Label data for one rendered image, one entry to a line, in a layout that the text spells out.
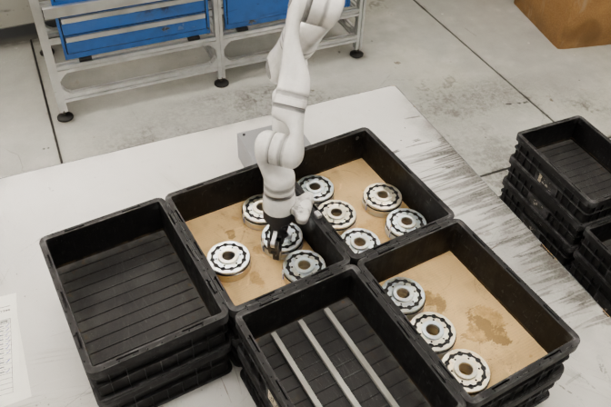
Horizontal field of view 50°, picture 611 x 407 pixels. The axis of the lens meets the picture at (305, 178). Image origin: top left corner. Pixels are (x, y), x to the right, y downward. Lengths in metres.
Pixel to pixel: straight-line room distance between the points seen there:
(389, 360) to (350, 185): 0.54
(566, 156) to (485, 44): 1.70
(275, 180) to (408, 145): 0.84
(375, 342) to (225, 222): 0.50
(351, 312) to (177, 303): 0.40
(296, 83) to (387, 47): 2.69
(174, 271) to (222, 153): 0.60
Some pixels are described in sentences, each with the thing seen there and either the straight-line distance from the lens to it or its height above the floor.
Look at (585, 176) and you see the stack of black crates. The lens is 2.57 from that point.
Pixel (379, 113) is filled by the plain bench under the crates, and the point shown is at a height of 0.70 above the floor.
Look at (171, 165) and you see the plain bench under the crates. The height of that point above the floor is 0.70.
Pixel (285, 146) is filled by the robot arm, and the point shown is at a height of 1.19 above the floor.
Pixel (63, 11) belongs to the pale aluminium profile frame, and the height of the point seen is 0.59.
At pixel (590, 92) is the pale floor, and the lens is 3.99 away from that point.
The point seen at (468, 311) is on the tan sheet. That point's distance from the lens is 1.57.
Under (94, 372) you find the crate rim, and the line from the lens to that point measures 1.36.
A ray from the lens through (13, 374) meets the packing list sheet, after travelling 1.69.
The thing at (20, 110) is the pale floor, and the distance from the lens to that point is 3.68.
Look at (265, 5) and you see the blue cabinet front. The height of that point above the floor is 0.42.
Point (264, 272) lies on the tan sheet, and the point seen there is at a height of 0.83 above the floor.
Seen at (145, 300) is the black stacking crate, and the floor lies 0.83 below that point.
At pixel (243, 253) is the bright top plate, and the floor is 0.86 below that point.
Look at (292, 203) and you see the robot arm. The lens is 1.46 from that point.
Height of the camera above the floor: 2.05
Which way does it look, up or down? 42 degrees down
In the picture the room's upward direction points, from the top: 2 degrees clockwise
